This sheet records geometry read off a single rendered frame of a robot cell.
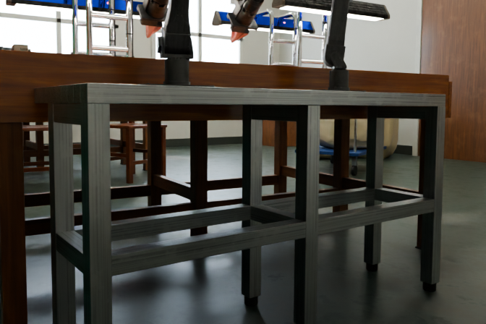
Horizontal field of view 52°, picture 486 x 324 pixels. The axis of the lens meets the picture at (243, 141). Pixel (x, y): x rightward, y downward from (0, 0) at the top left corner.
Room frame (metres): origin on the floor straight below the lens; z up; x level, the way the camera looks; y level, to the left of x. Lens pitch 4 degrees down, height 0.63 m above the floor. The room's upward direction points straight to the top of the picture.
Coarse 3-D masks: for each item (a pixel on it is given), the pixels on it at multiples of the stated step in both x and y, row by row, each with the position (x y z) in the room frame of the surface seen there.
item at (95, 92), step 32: (64, 96) 1.08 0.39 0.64; (96, 96) 0.97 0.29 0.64; (128, 96) 1.01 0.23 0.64; (160, 96) 1.05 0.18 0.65; (192, 96) 1.10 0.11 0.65; (224, 96) 1.15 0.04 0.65; (256, 96) 1.20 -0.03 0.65; (288, 96) 1.26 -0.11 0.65; (320, 96) 1.32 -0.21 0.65; (352, 96) 1.39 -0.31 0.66; (384, 96) 1.47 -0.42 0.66; (416, 96) 1.56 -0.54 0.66
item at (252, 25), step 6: (228, 12) 1.71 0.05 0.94; (240, 12) 1.68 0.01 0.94; (246, 12) 1.67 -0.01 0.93; (228, 18) 1.71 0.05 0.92; (240, 18) 1.69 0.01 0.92; (246, 18) 1.68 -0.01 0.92; (252, 18) 1.69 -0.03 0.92; (234, 24) 1.68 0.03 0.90; (240, 24) 1.70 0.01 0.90; (246, 24) 1.70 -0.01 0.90; (252, 24) 1.73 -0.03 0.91
